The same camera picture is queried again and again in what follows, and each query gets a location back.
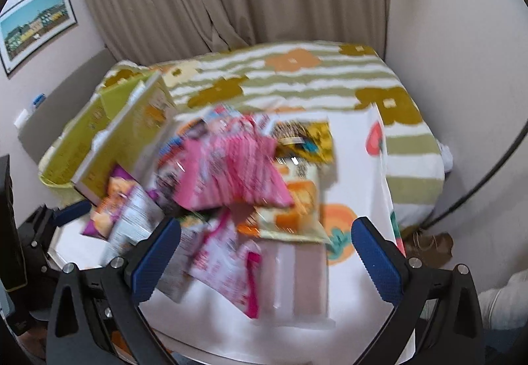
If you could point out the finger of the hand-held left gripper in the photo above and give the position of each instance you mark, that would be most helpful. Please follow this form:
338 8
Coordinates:
72 211
38 254

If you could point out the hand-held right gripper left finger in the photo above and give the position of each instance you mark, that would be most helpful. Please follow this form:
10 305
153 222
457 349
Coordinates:
159 262

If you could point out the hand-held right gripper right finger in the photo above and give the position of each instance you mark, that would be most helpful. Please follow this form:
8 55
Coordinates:
377 262

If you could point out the yellow green cardboard box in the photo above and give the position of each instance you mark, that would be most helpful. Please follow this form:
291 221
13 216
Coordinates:
123 130

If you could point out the golden yellow snack packet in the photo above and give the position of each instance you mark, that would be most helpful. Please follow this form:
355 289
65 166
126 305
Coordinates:
313 138

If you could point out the purple snack packet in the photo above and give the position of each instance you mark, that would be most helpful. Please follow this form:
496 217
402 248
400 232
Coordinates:
105 208

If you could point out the white grey printed snack packet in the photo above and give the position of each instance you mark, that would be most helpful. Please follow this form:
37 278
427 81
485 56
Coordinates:
132 220

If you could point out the brown paper bag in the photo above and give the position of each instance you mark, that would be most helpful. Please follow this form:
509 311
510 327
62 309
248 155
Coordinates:
433 245

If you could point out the pink white snack packet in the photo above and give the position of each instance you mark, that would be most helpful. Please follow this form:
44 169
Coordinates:
222 266

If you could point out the clear plastic tray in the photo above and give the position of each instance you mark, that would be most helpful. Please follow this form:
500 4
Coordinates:
305 282

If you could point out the white persimmon print cloth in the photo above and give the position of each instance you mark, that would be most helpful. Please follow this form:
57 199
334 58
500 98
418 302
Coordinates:
354 183

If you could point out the orange bread snack packet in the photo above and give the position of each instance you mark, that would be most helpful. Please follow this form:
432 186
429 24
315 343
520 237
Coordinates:
297 204

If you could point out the grey headboard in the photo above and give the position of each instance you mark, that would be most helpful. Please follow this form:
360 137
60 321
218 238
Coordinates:
70 101

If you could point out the pink striped snack packet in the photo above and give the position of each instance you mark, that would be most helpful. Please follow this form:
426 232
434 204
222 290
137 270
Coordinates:
231 171

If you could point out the small blue white object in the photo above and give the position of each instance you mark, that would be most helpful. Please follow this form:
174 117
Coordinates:
39 99

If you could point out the person's leg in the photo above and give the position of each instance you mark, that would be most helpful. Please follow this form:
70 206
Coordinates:
503 299

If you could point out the striped flower blanket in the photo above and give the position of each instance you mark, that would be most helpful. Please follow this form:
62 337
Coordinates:
330 72

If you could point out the white wall outlet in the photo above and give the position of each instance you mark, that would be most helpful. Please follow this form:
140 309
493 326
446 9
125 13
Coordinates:
22 118

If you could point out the framed wall picture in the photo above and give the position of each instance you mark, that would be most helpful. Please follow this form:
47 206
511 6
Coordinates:
33 23

